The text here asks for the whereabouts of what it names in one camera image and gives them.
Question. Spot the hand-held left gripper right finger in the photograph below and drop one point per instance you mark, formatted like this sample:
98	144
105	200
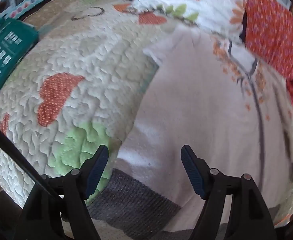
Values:
192	171

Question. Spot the pale pink knit garment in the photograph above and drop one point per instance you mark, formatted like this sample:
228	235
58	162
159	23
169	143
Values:
199	120

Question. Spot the box with coloured dots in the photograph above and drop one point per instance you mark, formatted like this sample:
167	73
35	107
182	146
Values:
31	1

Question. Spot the quilted blanket with orange hearts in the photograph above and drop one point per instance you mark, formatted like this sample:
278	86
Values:
86	55

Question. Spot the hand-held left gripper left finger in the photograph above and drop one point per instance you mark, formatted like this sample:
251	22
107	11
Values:
97	168

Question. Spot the red floral blanket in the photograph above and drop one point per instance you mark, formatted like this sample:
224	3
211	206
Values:
274	30

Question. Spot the teal box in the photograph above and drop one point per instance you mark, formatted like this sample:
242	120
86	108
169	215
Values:
4	55

